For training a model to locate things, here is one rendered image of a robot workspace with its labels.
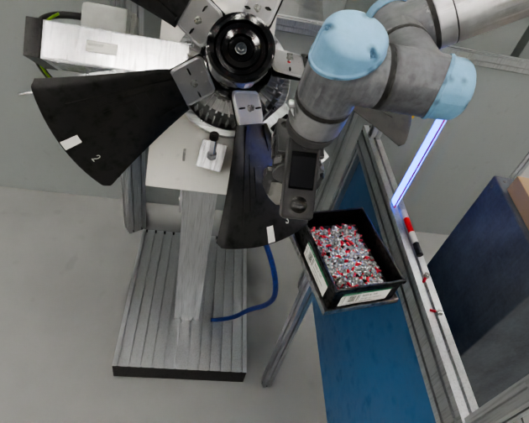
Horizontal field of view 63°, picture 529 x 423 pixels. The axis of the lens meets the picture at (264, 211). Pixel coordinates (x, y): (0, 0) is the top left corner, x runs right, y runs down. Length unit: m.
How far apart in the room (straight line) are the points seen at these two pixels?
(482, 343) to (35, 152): 1.77
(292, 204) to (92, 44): 0.56
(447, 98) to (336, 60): 0.14
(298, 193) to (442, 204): 1.72
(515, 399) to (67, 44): 0.99
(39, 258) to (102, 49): 1.22
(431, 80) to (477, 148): 1.58
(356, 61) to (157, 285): 1.43
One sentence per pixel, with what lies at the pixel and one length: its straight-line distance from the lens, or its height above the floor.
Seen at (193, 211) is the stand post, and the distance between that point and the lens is 1.22.
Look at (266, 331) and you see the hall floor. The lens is 1.80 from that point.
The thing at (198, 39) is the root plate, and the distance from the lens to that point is 0.88.
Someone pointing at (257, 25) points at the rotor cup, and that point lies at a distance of 0.80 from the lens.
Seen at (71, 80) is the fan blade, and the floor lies 1.15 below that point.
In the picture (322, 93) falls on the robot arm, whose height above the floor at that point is 1.31.
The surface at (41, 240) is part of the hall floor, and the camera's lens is 2.07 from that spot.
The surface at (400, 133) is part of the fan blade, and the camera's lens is 0.86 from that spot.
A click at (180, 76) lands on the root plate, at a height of 1.15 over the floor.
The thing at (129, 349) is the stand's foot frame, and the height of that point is 0.08.
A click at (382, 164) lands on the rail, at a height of 0.85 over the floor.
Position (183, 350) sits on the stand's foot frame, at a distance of 1.64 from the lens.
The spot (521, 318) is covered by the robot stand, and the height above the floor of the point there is 0.87.
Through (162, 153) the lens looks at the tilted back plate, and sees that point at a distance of 1.04.
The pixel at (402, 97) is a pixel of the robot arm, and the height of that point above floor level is 1.33.
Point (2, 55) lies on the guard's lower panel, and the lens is 1.84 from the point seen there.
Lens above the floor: 1.55
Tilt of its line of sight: 44 degrees down
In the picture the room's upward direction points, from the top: 15 degrees clockwise
